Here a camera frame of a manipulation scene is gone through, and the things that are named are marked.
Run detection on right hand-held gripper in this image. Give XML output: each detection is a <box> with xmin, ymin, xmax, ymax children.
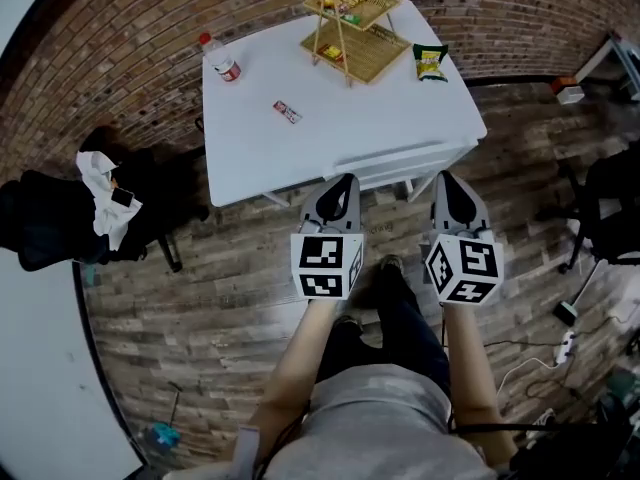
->
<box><xmin>424</xmin><ymin>170</ymin><xmax>505</xmax><ymax>306</ymax></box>

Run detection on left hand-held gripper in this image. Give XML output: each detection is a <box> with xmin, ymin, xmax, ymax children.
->
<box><xmin>290</xmin><ymin>172</ymin><xmax>365</xmax><ymax>301</ymax></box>

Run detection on black office chair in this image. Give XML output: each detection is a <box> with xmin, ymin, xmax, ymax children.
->
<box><xmin>0</xmin><ymin>125</ymin><xmax>211</xmax><ymax>275</ymax></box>
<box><xmin>534</xmin><ymin>140</ymin><xmax>640</xmax><ymax>276</ymax></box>

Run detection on person's right forearm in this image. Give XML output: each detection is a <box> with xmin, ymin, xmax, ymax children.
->
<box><xmin>441</xmin><ymin>301</ymin><xmax>519</xmax><ymax>467</ymax></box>

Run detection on person's left forearm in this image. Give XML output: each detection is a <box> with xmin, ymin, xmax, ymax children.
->
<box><xmin>248</xmin><ymin>297</ymin><xmax>339</xmax><ymax>462</ymax></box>

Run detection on white table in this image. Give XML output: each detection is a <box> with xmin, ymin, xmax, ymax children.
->
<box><xmin>200</xmin><ymin>0</ymin><xmax>489</xmax><ymax>209</ymax></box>

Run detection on red snack bar packet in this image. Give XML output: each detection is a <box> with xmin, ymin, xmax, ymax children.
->
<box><xmin>272</xmin><ymin>99</ymin><xmax>304</xmax><ymax>125</ymax></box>

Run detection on person's dark trousers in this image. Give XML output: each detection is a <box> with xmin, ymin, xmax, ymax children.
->
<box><xmin>314</xmin><ymin>266</ymin><xmax>452</xmax><ymax>387</ymax></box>

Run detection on green yellow chip bag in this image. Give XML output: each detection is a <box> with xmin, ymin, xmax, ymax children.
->
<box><xmin>411</xmin><ymin>42</ymin><xmax>450</xmax><ymax>84</ymax></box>

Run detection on small red yellow snack packet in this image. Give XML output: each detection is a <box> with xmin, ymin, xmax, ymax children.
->
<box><xmin>316</xmin><ymin>43</ymin><xmax>347</xmax><ymax>64</ymax></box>

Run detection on two-tier wicker basket stand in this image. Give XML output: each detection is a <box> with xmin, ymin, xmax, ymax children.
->
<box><xmin>299</xmin><ymin>0</ymin><xmax>414</xmax><ymax>89</ymax></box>

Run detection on orange white box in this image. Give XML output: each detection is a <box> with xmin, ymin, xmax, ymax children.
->
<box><xmin>550</xmin><ymin>75</ymin><xmax>587</xmax><ymax>106</ymax></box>

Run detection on white power strip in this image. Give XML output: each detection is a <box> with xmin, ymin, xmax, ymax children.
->
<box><xmin>555</xmin><ymin>329</ymin><xmax>578</xmax><ymax>368</ymax></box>

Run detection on clear plastic bottle red cap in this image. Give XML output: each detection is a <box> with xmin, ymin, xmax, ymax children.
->
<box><xmin>198</xmin><ymin>31</ymin><xmax>243</xmax><ymax>84</ymax></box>

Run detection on white metal desk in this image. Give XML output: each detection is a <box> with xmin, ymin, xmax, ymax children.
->
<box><xmin>573</xmin><ymin>31</ymin><xmax>640</xmax><ymax>103</ymax></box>

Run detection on person's grey shirt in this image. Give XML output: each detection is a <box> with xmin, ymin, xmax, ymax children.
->
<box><xmin>262</xmin><ymin>364</ymin><xmax>497</xmax><ymax>480</ymax></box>

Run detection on white cloth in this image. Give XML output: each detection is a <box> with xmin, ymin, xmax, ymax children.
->
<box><xmin>75</xmin><ymin>150</ymin><xmax>144</xmax><ymax>252</ymax></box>

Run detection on black equipment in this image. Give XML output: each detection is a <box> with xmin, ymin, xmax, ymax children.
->
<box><xmin>508</xmin><ymin>392</ymin><xmax>640</xmax><ymax>480</ymax></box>

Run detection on teal floor tool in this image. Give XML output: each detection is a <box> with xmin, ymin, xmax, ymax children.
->
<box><xmin>148</xmin><ymin>380</ymin><xmax>182</xmax><ymax>448</ymax></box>

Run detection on white cable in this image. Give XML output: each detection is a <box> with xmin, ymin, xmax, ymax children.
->
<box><xmin>494</xmin><ymin>356</ymin><xmax>560</xmax><ymax>400</ymax></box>

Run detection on black cable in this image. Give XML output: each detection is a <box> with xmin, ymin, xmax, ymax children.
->
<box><xmin>447</xmin><ymin>415</ymin><xmax>604</xmax><ymax>437</ymax></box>

